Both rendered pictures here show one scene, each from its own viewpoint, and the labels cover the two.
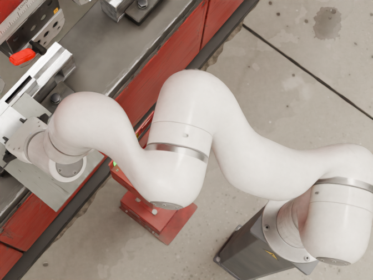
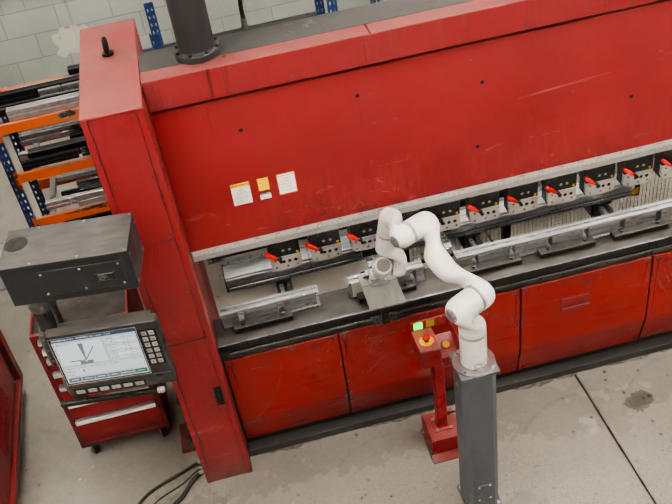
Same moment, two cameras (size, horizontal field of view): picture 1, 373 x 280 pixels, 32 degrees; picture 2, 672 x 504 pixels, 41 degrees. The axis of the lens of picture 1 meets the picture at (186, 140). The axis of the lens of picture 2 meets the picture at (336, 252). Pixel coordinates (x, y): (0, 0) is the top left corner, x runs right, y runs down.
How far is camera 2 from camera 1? 3.17 m
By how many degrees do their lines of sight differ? 44
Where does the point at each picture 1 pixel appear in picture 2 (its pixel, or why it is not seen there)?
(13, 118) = not seen: hidden behind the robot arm
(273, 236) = (456, 358)
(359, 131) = (617, 471)
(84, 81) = (424, 286)
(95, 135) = (387, 216)
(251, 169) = (431, 250)
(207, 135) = (420, 227)
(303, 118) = (580, 443)
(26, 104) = not seen: hidden behind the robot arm
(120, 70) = (444, 289)
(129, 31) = not seen: hidden behind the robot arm
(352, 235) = (460, 301)
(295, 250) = (462, 368)
